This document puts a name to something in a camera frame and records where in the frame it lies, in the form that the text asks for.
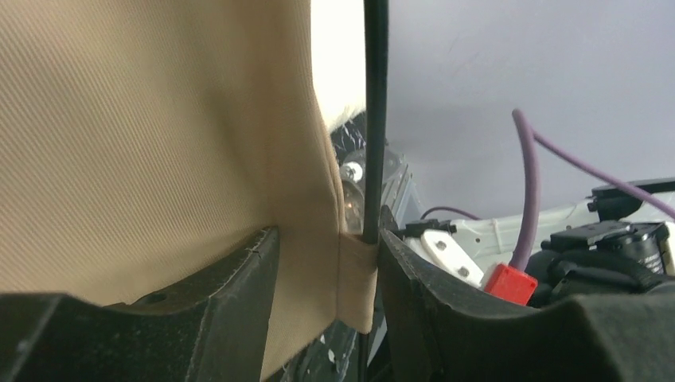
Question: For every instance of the tan fabric pet tent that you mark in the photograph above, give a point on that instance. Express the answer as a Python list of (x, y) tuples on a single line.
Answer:
[(143, 140)]

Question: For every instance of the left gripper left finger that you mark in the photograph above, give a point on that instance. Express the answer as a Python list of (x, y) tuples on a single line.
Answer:
[(210, 326)]

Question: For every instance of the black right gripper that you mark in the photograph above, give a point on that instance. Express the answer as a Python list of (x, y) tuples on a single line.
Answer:
[(609, 257)]

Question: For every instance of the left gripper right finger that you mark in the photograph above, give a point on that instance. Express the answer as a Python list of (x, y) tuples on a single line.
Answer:
[(443, 329)]

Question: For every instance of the clear plastic bottle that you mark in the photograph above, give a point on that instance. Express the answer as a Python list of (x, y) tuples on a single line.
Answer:
[(396, 188)]

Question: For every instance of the black tent pole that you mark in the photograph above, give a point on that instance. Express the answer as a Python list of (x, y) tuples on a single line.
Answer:
[(376, 18)]

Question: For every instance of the white fluffy cushion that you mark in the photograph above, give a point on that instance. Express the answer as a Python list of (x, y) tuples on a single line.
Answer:
[(338, 59)]

